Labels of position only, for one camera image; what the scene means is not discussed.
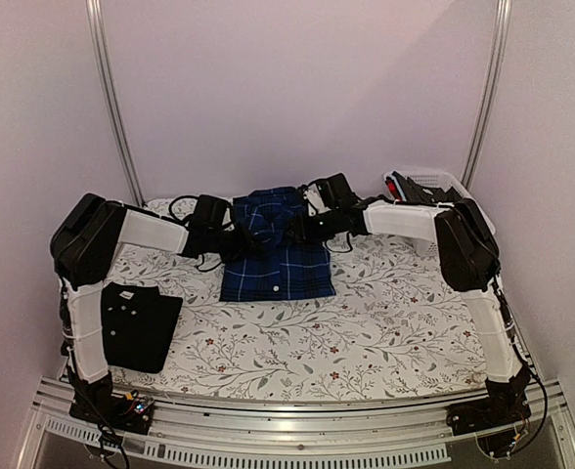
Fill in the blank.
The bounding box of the dark striped shirt in basket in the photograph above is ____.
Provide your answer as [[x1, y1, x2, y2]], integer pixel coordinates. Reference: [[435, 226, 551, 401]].
[[393, 172, 462, 204]]

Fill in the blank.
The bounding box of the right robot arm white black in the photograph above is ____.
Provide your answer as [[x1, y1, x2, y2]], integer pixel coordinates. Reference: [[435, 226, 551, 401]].
[[288, 173, 531, 426]]

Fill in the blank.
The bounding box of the left aluminium frame post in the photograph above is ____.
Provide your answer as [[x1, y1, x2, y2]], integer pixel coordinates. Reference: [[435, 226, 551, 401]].
[[85, 0, 145, 205]]

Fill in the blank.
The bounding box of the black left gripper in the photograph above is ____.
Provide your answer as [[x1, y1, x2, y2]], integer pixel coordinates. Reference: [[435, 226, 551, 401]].
[[207, 222, 263, 264]]

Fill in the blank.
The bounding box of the folded black polo shirt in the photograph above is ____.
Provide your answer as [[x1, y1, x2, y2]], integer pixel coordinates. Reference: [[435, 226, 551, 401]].
[[101, 282, 183, 374]]

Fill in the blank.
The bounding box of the aluminium frame post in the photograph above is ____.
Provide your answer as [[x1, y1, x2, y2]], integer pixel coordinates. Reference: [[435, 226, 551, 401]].
[[462, 0, 513, 190], [85, 0, 145, 205]]

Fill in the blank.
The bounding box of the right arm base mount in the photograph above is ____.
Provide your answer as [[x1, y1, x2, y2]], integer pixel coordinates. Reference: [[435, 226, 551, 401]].
[[446, 391, 531, 459]]

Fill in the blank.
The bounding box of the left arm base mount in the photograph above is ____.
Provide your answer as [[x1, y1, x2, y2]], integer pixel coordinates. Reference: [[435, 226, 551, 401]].
[[69, 388, 155, 435]]

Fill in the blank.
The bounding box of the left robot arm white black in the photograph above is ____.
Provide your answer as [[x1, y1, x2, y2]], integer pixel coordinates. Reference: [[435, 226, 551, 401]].
[[50, 192, 260, 385]]

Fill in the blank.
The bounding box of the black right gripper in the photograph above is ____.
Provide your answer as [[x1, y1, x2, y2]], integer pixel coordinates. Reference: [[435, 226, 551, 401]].
[[284, 208, 341, 243]]

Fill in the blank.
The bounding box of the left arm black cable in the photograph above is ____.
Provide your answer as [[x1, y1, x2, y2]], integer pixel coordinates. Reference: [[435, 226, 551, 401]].
[[167, 193, 200, 221]]

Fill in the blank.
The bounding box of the blue plaid long sleeve shirt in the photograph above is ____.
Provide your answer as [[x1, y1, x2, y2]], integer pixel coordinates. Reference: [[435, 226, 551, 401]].
[[220, 187, 335, 302]]

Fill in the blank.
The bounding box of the floral patterned table mat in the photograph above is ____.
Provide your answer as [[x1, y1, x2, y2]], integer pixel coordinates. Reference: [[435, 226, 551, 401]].
[[108, 234, 499, 402]]

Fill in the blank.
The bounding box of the white plastic laundry basket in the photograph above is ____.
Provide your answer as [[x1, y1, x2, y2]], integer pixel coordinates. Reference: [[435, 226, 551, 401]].
[[382, 168, 497, 255]]

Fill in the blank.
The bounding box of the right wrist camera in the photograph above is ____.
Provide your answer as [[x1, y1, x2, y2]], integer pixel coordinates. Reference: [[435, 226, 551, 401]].
[[299, 184, 328, 217]]

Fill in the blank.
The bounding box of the right aluminium frame post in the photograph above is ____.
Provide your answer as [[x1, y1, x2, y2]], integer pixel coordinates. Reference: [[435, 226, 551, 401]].
[[462, 0, 513, 190]]

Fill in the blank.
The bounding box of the aluminium front rail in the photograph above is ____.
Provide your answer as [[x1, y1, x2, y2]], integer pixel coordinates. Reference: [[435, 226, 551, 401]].
[[17, 378, 575, 468]]

